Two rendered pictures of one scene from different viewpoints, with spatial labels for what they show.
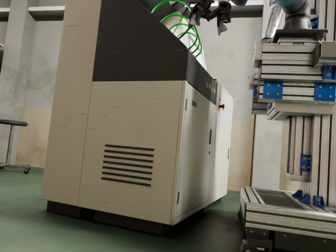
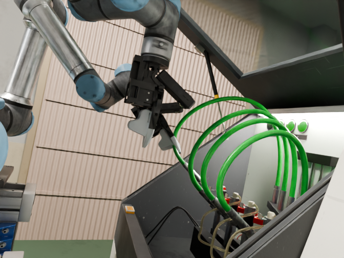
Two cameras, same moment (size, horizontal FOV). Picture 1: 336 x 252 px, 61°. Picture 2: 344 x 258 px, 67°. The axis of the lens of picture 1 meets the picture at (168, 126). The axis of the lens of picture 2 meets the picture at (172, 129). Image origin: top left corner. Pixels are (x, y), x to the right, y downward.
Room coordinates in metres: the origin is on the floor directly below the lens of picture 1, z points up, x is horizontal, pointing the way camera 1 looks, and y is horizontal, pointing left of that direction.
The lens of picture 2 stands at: (2.36, -0.63, 1.27)
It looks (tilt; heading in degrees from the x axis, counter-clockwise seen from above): 1 degrees up; 141
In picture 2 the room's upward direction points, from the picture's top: 11 degrees clockwise
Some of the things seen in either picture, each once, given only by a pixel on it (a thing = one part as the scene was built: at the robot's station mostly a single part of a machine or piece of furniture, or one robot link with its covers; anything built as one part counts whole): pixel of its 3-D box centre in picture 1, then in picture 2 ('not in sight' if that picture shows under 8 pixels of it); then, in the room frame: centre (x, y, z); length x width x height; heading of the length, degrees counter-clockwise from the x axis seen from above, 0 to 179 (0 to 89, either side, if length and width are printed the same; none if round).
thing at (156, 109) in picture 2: not in sight; (153, 110); (1.85, -0.29, 1.31); 0.05 x 0.02 x 0.09; 157
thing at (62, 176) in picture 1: (129, 107); not in sight; (2.33, 0.33, 0.75); 1.40 x 0.28 x 1.50; 157
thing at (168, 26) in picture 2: not in sight; (162, 19); (1.82, -0.30, 1.53); 0.09 x 0.08 x 0.11; 112
